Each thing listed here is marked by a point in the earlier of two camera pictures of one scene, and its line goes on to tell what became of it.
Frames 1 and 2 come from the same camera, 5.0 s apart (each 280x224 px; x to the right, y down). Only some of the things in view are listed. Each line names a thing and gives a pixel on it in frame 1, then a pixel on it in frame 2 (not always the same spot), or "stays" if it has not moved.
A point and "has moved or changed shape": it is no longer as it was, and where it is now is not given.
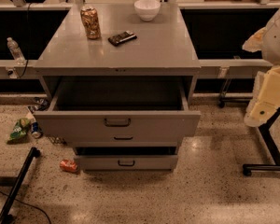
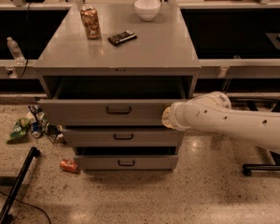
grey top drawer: [119, 106] has moved or changed shape
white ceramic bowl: [147, 8] stays
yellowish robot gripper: [278, 41] → [174, 118]
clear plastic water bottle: [16, 51] stays
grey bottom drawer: [127, 159] stays
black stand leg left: [5, 217] stays
